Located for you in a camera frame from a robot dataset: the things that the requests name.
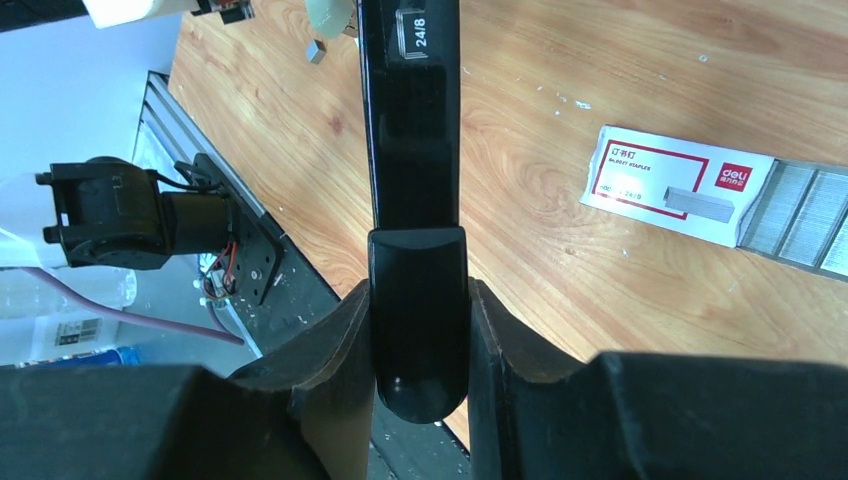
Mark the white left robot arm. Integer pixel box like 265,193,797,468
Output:
1,156,239,270

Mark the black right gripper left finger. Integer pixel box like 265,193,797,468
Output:
1,282,374,479

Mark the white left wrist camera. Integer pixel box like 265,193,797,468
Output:
82,0,256,30

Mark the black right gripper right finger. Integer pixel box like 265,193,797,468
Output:
468,280,847,479

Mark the aluminium frame rail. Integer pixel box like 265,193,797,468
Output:
131,72,267,217

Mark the black large stapler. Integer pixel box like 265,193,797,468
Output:
358,1,470,424

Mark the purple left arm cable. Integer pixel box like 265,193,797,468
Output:
19,264,246,347

